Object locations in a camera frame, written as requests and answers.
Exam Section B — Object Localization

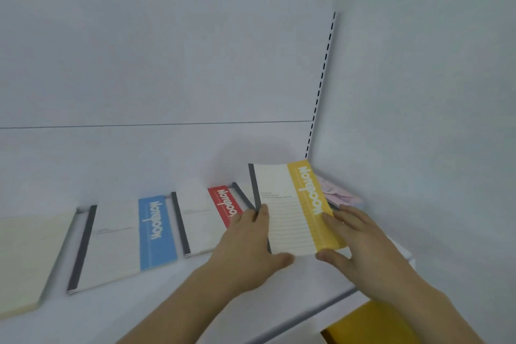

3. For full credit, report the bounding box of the person's right forearm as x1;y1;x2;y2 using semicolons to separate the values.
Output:
378;275;484;344

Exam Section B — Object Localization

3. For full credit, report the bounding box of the white metal shelf board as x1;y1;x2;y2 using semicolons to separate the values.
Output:
0;178;416;344

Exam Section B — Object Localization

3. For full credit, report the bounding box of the red-striped white notebook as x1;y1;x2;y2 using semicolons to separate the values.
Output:
171;184;259;258

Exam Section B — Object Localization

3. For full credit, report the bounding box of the pink packets bundle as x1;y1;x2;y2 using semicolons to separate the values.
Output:
314;173;363;211

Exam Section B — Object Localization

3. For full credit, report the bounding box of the plain cream notebook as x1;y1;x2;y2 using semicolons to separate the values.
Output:
0;210;80;320

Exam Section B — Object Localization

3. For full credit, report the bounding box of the person's right hand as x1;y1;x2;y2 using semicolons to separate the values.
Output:
315;205;428;304

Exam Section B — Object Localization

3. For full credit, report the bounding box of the person's left hand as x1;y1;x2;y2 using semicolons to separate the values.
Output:
205;203;296;298

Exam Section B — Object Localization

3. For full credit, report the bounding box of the person's left forearm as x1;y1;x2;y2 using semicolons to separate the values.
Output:
117;263;242;344

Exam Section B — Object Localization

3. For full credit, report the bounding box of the white slotted shelf upright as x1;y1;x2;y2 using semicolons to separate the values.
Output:
304;11;338;161

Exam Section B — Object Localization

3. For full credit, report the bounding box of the white shelf back panel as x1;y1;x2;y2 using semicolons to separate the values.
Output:
0;0;338;219

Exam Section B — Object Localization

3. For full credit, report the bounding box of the yellow-striped white notebook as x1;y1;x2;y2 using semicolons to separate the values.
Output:
230;181;259;212
248;159;348;256

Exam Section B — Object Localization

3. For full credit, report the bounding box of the blue-striped white notebook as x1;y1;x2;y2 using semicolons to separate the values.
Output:
66;194;179;295

